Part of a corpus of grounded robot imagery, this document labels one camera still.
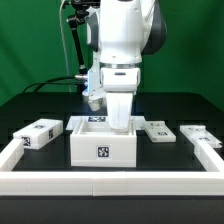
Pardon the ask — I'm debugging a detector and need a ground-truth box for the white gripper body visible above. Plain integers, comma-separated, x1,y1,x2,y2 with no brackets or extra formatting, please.
101,67,139,132

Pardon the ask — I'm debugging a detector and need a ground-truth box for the white cabinet door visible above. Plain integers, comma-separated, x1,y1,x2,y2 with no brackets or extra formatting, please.
180,125,222,148
144,121,176,143

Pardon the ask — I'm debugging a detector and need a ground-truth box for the white cabinet body box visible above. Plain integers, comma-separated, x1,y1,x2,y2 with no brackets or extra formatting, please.
70,121,137,167

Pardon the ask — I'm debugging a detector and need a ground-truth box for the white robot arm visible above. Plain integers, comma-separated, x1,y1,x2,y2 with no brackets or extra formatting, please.
84,0,167,132

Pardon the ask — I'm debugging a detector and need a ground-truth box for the white cabinet top block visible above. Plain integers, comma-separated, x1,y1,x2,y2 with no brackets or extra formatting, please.
13,119,63,150

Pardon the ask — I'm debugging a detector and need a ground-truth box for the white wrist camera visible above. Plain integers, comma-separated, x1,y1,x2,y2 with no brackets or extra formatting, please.
88,98,102,111

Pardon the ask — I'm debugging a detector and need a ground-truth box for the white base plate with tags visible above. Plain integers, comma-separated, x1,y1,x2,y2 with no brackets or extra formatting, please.
66,116,145,132

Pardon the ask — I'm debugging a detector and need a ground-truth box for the black cable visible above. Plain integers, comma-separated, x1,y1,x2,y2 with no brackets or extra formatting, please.
21,75,88,94

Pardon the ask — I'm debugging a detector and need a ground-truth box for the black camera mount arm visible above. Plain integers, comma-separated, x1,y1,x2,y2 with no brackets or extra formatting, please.
67,0,101,75

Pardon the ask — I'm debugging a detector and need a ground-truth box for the white cable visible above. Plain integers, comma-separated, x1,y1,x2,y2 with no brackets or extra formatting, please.
58,0,73,94

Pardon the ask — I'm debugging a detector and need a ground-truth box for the white U-shaped fence frame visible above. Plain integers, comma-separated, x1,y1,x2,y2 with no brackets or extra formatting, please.
0,139,224,196

